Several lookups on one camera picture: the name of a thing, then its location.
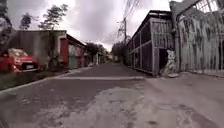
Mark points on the red and green building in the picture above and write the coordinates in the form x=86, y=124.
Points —
x=75, y=53

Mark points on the red car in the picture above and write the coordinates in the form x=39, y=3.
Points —
x=18, y=60

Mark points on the grey concrete building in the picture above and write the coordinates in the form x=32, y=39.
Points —
x=36, y=46

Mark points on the grey asphalt road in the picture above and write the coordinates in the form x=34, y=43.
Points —
x=100, y=100

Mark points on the weathered metal gate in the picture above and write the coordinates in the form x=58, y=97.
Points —
x=201, y=38

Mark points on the dark panelled fence building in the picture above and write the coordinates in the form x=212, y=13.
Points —
x=148, y=43

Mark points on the grass verge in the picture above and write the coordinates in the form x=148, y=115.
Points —
x=23, y=78

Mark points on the utility pole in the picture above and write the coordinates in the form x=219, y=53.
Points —
x=125, y=31

